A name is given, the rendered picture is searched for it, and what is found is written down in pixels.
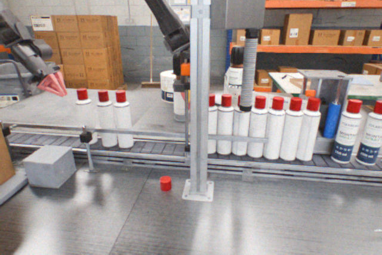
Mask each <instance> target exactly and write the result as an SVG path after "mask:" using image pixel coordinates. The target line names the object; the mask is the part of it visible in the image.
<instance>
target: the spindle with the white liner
mask: <svg viewBox="0 0 382 255"><path fill-rule="evenodd" d="M172 69H173V74H174V75H176V78H174V79H173V83H174V81H175V80H176V79H180V52H179V53H175V54H174V55H173V58H172ZM173 100H174V111H173V112H174V117H173V118H174V119H175V120H176V121H178V122H185V102H184V100H183V98H182V96H181V92H173ZM189 121H190V110H189Z"/></svg>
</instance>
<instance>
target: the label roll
mask: <svg viewBox="0 0 382 255"><path fill-rule="evenodd" d="M160 77H161V99H162V100H163V101H165V102H168V103H174V100H173V88H172V84H173V79H174V78H176V75H174V74H173V70H170V71H166V72H162V73H160Z"/></svg>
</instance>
